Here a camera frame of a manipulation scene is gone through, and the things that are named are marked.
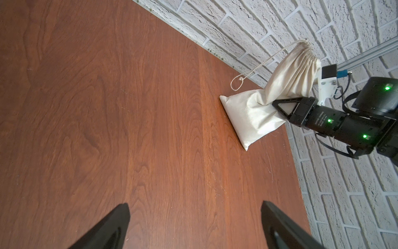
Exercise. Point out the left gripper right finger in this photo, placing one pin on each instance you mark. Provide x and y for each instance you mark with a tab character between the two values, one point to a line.
281	232

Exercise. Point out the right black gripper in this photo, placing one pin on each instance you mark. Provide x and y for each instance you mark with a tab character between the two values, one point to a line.
360	134

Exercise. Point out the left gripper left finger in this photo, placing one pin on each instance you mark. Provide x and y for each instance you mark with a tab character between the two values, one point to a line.
108	233

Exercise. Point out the cream cloth drawstring bag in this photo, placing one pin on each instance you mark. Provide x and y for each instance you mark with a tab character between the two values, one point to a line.
251	112

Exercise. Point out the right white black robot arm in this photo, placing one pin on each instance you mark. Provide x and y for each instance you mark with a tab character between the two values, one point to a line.
378	99

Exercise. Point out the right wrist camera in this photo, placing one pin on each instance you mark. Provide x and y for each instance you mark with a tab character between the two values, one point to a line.
327	82

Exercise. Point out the right aluminium corner post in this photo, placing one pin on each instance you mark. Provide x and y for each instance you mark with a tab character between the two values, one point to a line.
367	56

